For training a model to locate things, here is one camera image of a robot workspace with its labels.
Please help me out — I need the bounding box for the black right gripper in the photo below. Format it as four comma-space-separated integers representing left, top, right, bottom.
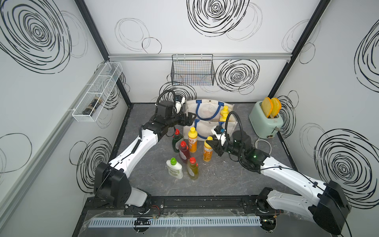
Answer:
205, 134, 244, 160

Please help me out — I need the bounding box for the orange soap bottle yellow cap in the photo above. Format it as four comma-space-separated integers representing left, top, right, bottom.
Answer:
202, 136, 213, 162
219, 113, 228, 122
188, 127, 198, 153
220, 106, 229, 115

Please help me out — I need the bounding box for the white bag with blue handles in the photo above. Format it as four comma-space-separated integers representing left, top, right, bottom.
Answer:
183, 99, 235, 141

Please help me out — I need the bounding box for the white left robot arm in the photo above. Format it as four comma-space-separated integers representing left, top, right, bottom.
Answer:
93, 98, 196, 208

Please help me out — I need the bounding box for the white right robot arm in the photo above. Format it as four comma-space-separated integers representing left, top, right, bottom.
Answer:
206, 126, 351, 235

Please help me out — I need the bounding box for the green soap bottle red cap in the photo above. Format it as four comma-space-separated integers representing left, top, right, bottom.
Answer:
172, 129, 184, 153

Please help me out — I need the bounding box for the yellow-green soap bottle red cap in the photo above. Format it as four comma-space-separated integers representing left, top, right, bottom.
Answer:
187, 157, 199, 180

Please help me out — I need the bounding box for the white soap bottle green cap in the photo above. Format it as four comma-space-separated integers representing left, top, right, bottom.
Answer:
166, 158, 184, 179

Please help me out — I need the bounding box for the mint green toaster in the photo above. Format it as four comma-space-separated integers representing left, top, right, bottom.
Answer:
249, 101, 284, 139

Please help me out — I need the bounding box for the yellow toy toast slice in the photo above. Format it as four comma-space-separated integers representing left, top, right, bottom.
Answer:
261, 97, 273, 118

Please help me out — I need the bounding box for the dark bottle in shelf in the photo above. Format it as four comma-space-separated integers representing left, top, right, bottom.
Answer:
82, 97, 103, 116

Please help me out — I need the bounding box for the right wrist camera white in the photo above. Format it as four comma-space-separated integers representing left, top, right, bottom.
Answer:
211, 125, 227, 146

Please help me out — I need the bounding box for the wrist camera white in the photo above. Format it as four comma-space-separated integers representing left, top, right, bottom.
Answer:
211, 125, 227, 146
175, 95, 186, 115

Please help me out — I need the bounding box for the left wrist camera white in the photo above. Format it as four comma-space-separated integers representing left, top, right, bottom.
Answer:
175, 95, 186, 115

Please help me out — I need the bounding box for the white toaster power cable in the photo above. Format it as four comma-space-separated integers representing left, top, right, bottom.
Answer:
254, 137, 272, 152

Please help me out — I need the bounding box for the black wire wall basket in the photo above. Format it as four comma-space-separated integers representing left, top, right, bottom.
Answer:
170, 59, 216, 86

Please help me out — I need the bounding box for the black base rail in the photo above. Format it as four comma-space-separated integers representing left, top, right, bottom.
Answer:
82, 195, 290, 215

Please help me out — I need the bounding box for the grey slotted cable duct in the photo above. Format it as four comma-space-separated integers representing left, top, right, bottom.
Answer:
88, 216, 262, 228

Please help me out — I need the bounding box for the aluminium wall rail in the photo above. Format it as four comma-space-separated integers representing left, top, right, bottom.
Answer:
109, 53, 292, 61

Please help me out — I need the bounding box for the white wire wall shelf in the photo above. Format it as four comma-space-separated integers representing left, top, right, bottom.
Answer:
72, 62, 122, 122

